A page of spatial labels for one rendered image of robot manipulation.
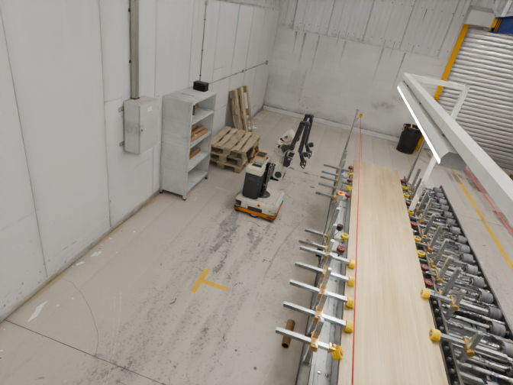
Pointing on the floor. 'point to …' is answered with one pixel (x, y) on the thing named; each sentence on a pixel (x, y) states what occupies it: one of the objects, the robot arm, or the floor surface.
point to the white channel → (462, 146)
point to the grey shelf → (179, 150)
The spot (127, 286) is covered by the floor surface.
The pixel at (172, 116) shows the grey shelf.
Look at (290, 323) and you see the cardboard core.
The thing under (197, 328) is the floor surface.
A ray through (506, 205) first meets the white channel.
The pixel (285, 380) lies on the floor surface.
